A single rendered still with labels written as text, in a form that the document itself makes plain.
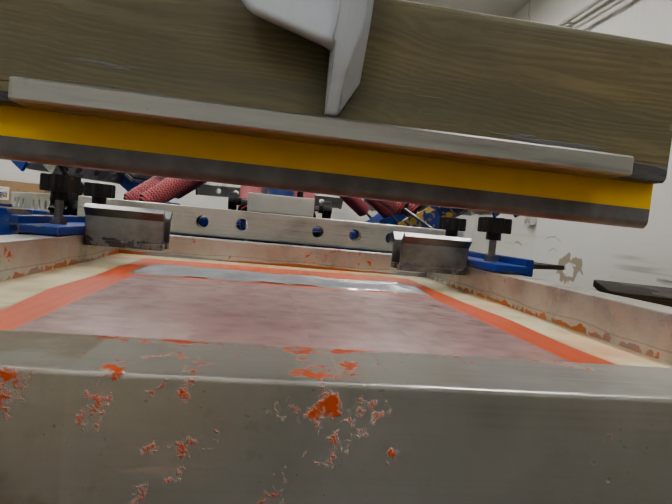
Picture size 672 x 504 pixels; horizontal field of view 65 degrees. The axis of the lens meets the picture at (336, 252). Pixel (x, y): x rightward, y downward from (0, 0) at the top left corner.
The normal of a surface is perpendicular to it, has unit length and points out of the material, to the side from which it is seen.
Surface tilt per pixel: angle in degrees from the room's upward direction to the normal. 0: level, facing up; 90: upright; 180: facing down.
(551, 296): 90
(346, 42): 104
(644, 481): 90
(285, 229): 90
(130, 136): 91
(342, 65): 109
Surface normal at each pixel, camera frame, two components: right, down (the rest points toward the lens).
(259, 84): 0.13, 0.07
